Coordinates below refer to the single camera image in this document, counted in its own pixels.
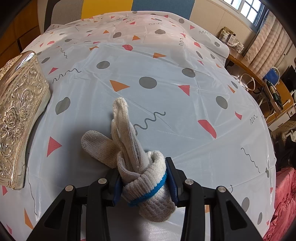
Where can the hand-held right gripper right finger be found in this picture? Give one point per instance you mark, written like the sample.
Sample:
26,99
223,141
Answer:
172,183

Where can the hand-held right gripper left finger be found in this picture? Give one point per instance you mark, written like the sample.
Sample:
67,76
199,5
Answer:
116,190

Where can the beige knit glove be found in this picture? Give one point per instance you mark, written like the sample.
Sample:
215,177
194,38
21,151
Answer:
148,185

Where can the patterned tablecloth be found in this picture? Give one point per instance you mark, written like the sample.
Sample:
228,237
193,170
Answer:
161,104

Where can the pink fleece blanket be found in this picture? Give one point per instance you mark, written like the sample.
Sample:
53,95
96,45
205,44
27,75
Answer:
284,204

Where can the silver ornate tissue box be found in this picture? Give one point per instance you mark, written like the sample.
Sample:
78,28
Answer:
20,115

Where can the white storage shelf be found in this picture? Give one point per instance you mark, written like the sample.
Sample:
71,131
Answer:
279,120

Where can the green black power tool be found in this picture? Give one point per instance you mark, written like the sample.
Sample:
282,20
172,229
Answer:
275,95

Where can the wooden desk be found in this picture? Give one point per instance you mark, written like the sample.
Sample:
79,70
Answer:
242,62

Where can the wooden folding table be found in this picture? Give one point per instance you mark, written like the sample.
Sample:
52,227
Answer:
285,92

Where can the blue folding chair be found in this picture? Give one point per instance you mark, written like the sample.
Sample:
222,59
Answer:
271,75

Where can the pile of small cartons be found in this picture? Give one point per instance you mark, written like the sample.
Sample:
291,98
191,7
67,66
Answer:
229,37

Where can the black monitor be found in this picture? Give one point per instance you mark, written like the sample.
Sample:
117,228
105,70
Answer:
289,76

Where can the beige patterned curtain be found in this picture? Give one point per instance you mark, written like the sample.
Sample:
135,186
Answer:
268,51

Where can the wooden wardrobe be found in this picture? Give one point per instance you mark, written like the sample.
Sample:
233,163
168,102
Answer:
23,27

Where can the barred window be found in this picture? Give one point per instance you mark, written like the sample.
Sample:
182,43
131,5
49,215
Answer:
249,7

